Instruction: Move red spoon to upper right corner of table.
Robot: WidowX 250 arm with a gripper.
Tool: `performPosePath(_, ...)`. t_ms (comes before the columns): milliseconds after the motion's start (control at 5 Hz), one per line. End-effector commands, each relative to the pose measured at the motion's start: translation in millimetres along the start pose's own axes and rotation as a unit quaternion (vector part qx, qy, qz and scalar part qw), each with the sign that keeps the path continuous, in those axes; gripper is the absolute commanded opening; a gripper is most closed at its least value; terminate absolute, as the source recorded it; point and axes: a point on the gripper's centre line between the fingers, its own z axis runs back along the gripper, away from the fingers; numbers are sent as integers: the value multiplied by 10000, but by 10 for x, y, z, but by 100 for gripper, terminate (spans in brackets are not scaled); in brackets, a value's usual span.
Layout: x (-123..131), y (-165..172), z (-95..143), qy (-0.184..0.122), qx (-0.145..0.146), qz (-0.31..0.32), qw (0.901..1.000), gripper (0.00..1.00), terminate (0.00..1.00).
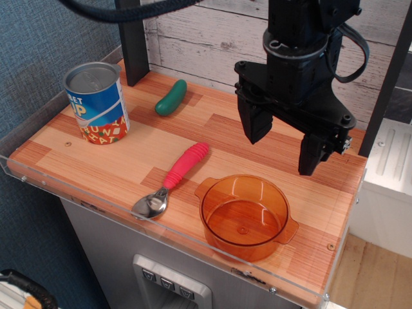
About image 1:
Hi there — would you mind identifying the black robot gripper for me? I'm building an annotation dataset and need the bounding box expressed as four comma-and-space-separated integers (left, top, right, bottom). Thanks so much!
234, 29, 356, 176

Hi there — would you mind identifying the red handled metal spoon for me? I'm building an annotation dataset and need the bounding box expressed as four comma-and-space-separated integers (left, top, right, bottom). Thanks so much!
132, 142, 209, 219

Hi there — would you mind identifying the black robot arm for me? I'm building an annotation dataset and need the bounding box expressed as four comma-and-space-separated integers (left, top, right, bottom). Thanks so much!
234, 1, 370, 176

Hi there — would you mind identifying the orange transparent plastic pot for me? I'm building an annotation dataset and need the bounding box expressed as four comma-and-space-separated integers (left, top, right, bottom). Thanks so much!
195, 174, 299, 262

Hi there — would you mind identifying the green toy pickle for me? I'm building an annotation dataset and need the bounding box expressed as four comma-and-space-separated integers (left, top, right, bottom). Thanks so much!
155, 79, 187, 116

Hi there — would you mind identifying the white toy sink unit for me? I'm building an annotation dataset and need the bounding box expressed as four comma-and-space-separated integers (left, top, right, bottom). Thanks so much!
349, 119, 411, 258

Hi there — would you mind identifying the silver dispenser button panel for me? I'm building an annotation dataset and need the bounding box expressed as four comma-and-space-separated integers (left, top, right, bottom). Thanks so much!
133, 254, 213, 308

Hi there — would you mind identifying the blue soup can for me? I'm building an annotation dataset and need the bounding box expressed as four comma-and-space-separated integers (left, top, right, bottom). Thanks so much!
63, 62, 130, 145

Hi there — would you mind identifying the grey toy fridge cabinet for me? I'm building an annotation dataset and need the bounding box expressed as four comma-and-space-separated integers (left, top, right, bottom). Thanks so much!
62, 200, 298, 308

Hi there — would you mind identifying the clear acrylic table guard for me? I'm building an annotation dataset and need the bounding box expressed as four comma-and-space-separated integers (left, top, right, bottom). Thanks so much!
0, 45, 368, 305

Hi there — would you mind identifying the black and orange object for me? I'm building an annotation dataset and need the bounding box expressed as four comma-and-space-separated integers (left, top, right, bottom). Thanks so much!
1, 269, 59, 308

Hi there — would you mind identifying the dark right frame post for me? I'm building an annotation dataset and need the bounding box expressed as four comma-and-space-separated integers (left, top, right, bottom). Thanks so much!
358, 5, 411, 158

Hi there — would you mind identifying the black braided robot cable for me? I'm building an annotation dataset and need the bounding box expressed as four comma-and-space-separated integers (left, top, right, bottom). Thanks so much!
57, 0, 207, 23

